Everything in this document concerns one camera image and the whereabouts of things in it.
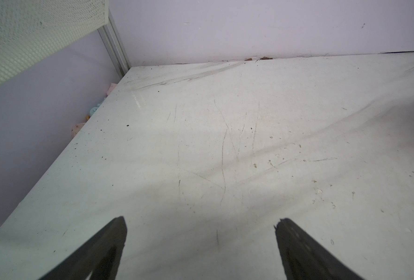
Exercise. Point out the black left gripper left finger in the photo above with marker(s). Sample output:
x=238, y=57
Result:
x=97, y=259

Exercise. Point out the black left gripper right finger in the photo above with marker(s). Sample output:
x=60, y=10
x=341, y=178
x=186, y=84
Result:
x=303, y=258

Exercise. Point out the white perforated metal shelf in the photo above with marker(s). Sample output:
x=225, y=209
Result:
x=30, y=31

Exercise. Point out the aluminium frame post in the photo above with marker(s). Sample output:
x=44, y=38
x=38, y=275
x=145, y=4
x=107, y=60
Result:
x=114, y=46

